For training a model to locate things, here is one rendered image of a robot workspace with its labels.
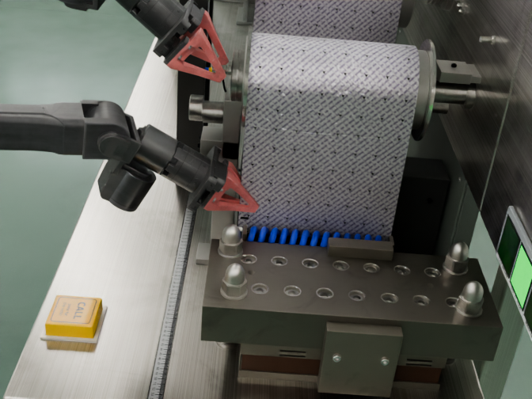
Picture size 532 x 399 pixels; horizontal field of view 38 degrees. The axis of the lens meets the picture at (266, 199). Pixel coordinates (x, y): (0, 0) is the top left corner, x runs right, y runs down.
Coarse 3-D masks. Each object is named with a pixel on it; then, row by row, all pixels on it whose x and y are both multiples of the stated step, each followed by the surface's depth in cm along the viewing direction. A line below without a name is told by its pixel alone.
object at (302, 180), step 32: (256, 160) 112; (288, 160) 112; (320, 160) 112; (352, 160) 112; (384, 160) 112; (256, 192) 115; (288, 192) 115; (320, 192) 115; (352, 192) 115; (384, 192) 115; (256, 224) 118; (288, 224) 118; (320, 224) 118; (352, 224) 118; (384, 224) 118
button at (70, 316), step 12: (60, 300) 117; (72, 300) 117; (84, 300) 117; (96, 300) 117; (60, 312) 114; (72, 312) 114; (84, 312) 115; (96, 312) 115; (48, 324) 112; (60, 324) 112; (72, 324) 112; (84, 324) 112; (96, 324) 114; (72, 336) 113; (84, 336) 113
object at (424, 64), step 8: (424, 56) 109; (424, 64) 108; (424, 72) 108; (424, 80) 108; (424, 88) 108; (424, 96) 108; (416, 104) 108; (424, 104) 108; (416, 112) 109; (424, 112) 109; (416, 120) 110; (416, 128) 113
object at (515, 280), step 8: (520, 248) 87; (520, 256) 87; (520, 264) 86; (528, 264) 84; (520, 272) 86; (528, 272) 84; (512, 280) 89; (520, 280) 86; (528, 280) 84; (520, 288) 86; (528, 288) 84; (520, 296) 86
